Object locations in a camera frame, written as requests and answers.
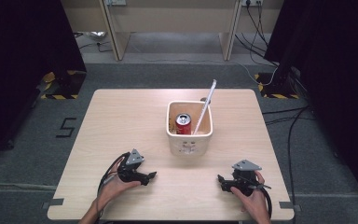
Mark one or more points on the person's left hand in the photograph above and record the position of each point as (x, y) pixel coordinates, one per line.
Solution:
(112, 189)

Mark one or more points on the black stand base striped tape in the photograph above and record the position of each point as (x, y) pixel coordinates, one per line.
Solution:
(273, 90)
(68, 85)

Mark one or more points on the red drink can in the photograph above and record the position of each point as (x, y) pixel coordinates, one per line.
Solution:
(183, 128)

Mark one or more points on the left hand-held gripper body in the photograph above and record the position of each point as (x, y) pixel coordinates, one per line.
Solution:
(130, 172)

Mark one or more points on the light wooden desk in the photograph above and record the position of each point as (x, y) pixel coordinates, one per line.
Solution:
(174, 18)

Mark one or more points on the person's right hand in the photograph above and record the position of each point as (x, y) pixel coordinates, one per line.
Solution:
(254, 203)

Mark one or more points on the white wall socket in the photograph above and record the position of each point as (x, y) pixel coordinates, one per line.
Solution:
(115, 2)
(252, 2)

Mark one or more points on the grey tape strip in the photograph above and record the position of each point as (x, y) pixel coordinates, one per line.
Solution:
(289, 206)
(52, 202)

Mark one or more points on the cream square bin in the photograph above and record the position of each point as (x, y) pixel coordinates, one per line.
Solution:
(188, 146)

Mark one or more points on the black curtain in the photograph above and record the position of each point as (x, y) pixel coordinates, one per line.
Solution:
(338, 77)
(18, 62)

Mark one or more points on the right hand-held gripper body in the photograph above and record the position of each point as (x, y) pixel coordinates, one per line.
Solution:
(245, 183)

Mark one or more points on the long white stick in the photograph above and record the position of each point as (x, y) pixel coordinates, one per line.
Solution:
(205, 105)

